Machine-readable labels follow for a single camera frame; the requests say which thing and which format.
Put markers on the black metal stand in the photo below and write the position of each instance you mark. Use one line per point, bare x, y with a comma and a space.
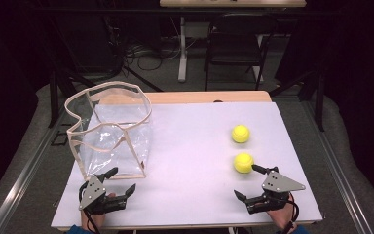
53, 97
319, 97

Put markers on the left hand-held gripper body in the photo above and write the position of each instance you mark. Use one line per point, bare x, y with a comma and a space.
92, 193

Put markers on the wooden table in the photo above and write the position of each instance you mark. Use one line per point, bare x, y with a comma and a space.
207, 97

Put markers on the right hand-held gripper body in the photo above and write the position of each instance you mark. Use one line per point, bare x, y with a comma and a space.
280, 183

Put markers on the light desk with white legs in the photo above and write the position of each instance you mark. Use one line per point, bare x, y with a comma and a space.
182, 48

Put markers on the transparent bag with beige trim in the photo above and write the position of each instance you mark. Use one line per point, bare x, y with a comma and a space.
110, 156

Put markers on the person's left hand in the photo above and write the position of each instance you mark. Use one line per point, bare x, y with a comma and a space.
89, 222

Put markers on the person's right hand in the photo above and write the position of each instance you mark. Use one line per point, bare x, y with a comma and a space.
284, 217

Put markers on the yellow tennis ball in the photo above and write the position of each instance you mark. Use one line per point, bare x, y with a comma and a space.
243, 163
240, 134

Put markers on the metal floor rail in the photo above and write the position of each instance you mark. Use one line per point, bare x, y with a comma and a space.
337, 169
22, 182

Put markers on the small black floor frame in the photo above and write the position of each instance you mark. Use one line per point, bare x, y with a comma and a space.
53, 140

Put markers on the black chair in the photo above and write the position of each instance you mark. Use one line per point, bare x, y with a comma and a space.
233, 42

